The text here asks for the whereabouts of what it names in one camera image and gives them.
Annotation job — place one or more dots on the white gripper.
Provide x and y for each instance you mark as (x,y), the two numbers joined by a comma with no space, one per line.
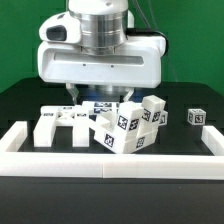
(136,63)

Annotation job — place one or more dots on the white chair seat part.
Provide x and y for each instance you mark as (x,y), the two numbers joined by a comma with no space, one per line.
(122,135)

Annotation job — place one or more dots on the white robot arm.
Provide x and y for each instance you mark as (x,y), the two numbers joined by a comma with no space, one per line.
(94,42)

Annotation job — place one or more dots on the white marker base sheet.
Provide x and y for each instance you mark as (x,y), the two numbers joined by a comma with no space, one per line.
(98,107)

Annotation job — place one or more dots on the white chair back frame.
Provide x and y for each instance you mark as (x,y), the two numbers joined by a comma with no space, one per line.
(75,117)

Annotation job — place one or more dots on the white U-shaped boundary frame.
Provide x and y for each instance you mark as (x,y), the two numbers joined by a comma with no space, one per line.
(13,162)

